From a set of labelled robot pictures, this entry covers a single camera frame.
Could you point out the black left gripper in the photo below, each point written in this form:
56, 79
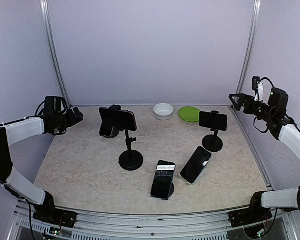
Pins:
73, 119

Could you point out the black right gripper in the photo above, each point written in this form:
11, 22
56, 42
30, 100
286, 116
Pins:
242, 101

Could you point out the phone with clear case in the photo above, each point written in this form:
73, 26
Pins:
107, 130

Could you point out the short black pole phone stand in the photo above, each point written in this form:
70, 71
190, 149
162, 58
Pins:
213, 143

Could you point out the purple edged black phone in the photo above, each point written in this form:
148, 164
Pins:
119, 119

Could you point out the tall black pole phone stand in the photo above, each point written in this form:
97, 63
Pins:
129, 160

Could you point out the blue edged black phone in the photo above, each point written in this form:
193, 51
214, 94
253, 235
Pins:
163, 178

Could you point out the dark round base phone stand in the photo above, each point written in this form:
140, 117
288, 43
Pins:
169, 192

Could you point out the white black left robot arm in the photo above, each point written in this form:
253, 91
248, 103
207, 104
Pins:
53, 117

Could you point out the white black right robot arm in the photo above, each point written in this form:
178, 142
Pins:
282, 128

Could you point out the black phone on short stand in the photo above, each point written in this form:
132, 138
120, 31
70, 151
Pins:
213, 120

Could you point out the small dark grey phone stand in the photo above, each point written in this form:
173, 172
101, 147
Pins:
113, 132

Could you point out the black phone on white stand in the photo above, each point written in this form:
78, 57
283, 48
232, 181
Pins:
196, 165

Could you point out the green plate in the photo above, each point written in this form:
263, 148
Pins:
189, 114

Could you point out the white ceramic bowl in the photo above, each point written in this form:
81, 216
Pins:
163, 111

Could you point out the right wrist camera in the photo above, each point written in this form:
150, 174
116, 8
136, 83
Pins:
258, 88

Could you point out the right aluminium frame post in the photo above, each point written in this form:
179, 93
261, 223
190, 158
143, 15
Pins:
250, 45

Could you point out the aluminium frame post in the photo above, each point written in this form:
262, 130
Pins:
250, 45
53, 51

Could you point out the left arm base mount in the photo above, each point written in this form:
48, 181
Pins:
60, 217

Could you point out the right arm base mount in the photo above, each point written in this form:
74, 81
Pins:
245, 216

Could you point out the left aluminium frame post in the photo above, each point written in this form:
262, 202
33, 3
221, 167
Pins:
53, 51

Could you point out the aluminium front rail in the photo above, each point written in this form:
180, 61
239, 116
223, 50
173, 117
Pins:
91, 225

